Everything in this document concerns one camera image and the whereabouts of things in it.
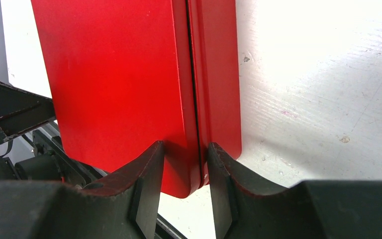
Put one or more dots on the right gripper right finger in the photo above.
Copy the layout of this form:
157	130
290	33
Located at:
249	206

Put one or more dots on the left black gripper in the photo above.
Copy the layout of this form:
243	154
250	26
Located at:
22	111

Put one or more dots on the red box lid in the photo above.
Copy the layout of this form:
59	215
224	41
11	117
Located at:
120	78

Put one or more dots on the red chocolate box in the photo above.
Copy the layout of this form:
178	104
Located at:
213	27

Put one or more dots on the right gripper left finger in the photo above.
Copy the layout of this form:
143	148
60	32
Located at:
121	205

